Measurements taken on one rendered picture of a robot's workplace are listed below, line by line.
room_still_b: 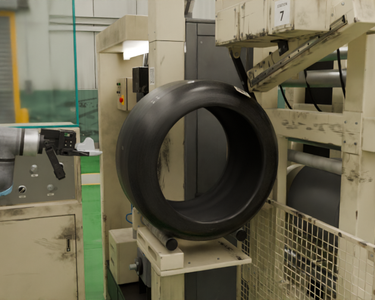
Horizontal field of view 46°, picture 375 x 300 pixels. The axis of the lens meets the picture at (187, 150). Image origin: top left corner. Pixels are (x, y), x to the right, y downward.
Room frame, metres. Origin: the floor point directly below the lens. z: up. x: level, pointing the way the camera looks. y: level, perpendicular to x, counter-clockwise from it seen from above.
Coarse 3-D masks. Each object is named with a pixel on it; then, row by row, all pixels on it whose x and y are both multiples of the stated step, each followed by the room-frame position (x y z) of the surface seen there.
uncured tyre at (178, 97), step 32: (192, 96) 1.52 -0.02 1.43; (224, 96) 1.56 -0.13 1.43; (128, 128) 1.58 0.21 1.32; (160, 128) 1.48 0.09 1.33; (224, 128) 1.89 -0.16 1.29; (256, 128) 1.60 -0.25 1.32; (128, 160) 1.49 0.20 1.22; (256, 160) 1.82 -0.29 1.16; (128, 192) 1.54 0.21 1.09; (160, 192) 1.47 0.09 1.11; (224, 192) 1.87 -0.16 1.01; (256, 192) 1.60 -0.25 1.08; (160, 224) 1.50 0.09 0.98; (192, 224) 1.52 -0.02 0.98; (224, 224) 1.56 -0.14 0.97
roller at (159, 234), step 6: (144, 222) 1.81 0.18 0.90; (150, 228) 1.73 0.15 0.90; (156, 228) 1.67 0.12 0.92; (156, 234) 1.65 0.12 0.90; (162, 234) 1.60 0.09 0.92; (162, 240) 1.57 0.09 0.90; (168, 240) 1.53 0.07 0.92; (174, 240) 1.54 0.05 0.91; (168, 246) 1.53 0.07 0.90; (174, 246) 1.54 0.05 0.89
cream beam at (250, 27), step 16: (256, 0) 1.64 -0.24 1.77; (272, 0) 1.54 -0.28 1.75; (304, 0) 1.42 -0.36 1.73; (320, 0) 1.44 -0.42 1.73; (336, 0) 1.47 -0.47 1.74; (224, 16) 1.88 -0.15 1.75; (240, 16) 1.75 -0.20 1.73; (256, 16) 1.63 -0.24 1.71; (272, 16) 1.53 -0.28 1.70; (304, 16) 1.42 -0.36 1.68; (320, 16) 1.44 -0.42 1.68; (224, 32) 1.88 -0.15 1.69; (240, 32) 1.74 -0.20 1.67; (256, 32) 1.63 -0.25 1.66; (272, 32) 1.53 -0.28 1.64; (288, 32) 1.48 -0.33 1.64; (304, 32) 1.48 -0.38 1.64; (320, 32) 1.47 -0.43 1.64
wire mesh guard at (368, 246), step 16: (272, 208) 1.78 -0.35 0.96; (288, 208) 1.66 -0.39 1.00; (272, 224) 1.78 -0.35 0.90; (288, 224) 1.67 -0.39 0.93; (320, 224) 1.48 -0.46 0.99; (288, 240) 1.67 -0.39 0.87; (352, 240) 1.33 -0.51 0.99; (320, 256) 1.49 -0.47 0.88; (352, 256) 1.33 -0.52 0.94; (240, 272) 2.04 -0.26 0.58; (256, 272) 1.90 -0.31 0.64; (240, 288) 2.04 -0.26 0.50; (256, 288) 1.90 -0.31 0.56; (304, 288) 1.56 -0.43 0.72; (320, 288) 1.47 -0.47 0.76
